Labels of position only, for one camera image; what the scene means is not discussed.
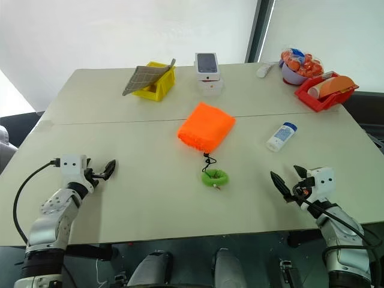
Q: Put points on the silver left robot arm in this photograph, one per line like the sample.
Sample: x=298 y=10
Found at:
x=51 y=222

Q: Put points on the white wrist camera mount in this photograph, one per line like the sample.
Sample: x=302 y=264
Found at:
x=71 y=168
x=322 y=181

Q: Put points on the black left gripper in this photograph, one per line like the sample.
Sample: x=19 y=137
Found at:
x=91 y=177

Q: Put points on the small white tube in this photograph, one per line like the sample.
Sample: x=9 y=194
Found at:
x=264 y=70

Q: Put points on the orange roll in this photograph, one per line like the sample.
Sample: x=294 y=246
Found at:
x=336 y=85

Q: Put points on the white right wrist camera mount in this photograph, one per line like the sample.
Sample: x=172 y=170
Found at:
x=322 y=181

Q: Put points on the white bottle with blue label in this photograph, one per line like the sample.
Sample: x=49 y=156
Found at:
x=282 y=136

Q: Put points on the grey checked cloth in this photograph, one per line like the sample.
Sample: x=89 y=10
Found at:
x=144 y=78

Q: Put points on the red plastic bin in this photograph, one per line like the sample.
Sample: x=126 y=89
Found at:
x=318 y=103

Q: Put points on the purple bowl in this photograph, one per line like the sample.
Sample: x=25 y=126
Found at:
x=292 y=76

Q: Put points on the yellow plastic bin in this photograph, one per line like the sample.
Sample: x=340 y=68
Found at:
x=163 y=85

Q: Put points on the dark window frame post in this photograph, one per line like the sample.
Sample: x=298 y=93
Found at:
x=258 y=30

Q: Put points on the white phone box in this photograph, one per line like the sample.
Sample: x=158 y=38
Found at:
x=207 y=67

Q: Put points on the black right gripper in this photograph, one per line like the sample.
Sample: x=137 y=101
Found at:
x=301 y=192

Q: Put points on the dark rounded grey shape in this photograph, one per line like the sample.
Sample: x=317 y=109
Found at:
x=150 y=270
x=228 y=268

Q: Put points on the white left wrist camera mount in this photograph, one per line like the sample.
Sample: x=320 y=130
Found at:
x=71 y=168

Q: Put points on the grey upholstered seat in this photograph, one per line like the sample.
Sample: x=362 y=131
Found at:
x=6 y=147

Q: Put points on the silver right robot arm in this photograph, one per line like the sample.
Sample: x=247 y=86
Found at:
x=345 y=240

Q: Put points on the bag of orange balls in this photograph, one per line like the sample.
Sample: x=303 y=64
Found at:
x=306 y=64

